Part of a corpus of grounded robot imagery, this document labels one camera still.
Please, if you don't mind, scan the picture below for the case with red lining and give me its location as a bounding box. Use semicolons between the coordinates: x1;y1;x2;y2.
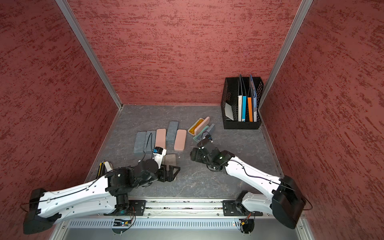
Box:
164;154;177;167

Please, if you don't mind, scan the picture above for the pink case with tortoise sunglasses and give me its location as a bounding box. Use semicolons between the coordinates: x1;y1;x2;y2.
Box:
155;129;167;149

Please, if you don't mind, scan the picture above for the grey case with black glasses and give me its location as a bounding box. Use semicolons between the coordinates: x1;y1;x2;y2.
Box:
144;131;156;153

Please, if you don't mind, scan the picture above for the pink case with yellow glasses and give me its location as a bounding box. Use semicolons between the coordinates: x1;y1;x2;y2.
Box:
187;117;211;136

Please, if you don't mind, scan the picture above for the grey case with purple glasses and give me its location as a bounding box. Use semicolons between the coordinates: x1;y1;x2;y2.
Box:
193;124;216;143

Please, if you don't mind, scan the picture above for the case with clear yellow glasses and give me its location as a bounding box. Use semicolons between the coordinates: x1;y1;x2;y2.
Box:
166;121;179;143

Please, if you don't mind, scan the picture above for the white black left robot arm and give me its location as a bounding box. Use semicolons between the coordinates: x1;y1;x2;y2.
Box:
23;159;180;235

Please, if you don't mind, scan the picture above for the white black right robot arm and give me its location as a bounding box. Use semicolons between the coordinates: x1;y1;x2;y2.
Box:
190;139;308;229

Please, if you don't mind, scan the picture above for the small white box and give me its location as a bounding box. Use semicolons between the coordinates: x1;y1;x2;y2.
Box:
104;162;113;172

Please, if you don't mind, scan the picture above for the yellow black utility knife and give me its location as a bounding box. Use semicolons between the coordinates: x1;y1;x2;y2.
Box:
97;162;105;179

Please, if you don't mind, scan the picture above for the white book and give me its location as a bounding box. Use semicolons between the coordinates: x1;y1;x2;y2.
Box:
238;75;242;122

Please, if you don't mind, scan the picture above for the black mesh file holder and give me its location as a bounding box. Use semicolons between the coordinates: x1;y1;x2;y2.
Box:
221;75;264;130

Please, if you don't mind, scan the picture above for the cyan book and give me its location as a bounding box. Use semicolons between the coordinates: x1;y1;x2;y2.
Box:
241;79;247;122

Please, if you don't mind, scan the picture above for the orange book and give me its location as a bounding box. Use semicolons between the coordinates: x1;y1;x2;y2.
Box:
247;87;254;122

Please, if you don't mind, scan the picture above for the blue book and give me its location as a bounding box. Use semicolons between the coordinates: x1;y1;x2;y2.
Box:
250;75;258;122

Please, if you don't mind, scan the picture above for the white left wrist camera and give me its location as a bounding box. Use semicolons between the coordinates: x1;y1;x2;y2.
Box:
153;147;167;169

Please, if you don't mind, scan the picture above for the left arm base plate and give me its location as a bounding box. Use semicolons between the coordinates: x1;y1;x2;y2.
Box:
104;198;147;216

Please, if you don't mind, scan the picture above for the aluminium front rail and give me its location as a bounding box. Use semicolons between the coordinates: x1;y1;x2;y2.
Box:
49;197;307;240

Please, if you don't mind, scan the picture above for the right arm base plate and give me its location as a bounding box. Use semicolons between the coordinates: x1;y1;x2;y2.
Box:
222;200;263;217

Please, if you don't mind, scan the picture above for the aluminium corner post left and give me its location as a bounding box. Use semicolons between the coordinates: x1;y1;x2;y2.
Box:
56;0;124;110

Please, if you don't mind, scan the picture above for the aluminium corner post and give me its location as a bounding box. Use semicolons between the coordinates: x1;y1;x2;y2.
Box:
259;0;313;110
56;0;124;110

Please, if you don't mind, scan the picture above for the aluminium corner post right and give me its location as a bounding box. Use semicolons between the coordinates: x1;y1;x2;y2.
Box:
259;0;313;110

